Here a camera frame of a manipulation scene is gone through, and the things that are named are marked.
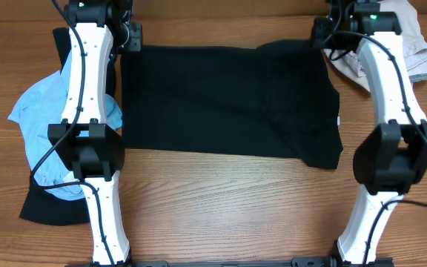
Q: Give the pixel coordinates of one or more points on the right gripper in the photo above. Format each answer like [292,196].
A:
[319,31]

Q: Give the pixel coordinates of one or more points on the black t-shirt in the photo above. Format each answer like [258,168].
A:
[275,100]

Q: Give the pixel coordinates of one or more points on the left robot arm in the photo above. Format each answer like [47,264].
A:
[87,146]

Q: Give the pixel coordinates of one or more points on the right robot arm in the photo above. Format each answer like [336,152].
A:
[394,156]

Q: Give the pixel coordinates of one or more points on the folded beige trousers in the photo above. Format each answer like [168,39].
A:
[414,47]

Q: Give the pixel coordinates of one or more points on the light blue shirt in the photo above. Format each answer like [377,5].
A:
[41,105]

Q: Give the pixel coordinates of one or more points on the black garment under pile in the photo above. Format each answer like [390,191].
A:
[59,206]

